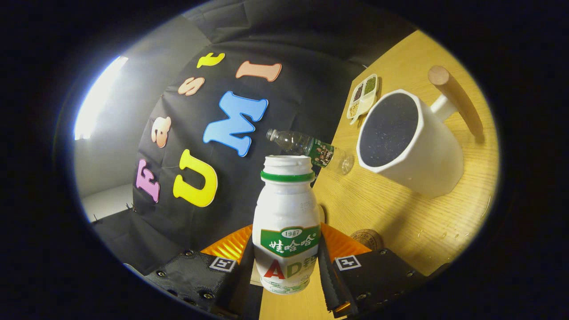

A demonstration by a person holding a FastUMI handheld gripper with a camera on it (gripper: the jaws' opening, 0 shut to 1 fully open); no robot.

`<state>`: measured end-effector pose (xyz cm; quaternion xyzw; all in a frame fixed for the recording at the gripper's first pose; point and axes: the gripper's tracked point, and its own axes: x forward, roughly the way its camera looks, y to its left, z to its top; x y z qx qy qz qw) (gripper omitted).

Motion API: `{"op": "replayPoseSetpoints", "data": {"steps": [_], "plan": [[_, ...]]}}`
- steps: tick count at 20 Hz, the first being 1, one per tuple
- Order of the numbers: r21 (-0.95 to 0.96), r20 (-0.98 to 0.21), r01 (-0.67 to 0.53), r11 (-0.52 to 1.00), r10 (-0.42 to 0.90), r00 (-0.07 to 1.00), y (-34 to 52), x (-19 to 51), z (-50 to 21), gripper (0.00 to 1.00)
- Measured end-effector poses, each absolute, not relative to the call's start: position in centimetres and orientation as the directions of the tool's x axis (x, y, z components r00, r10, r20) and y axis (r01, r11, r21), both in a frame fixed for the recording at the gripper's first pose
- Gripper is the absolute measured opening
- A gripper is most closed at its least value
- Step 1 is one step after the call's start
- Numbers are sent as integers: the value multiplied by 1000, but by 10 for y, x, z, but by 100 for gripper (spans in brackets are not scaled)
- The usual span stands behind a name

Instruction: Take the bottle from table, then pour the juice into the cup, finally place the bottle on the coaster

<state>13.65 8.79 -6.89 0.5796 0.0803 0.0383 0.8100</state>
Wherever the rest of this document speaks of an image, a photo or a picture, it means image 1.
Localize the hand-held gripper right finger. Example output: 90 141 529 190
318 222 429 319

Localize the wooden table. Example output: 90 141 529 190
251 29 501 320

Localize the round wooden coaster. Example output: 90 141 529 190
350 229 384 252

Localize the clear plastic water bottle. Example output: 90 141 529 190
266 128 355 175

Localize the white divided snack dish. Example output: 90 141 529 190
346 74 379 125

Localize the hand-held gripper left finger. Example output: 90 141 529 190
144 224 263 319

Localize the white cup with wooden handle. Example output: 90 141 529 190
356 66 484 199

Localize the black backdrop cloth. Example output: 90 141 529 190
89 0 418 276

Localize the white juice bottle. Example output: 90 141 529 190
252 155 321 295

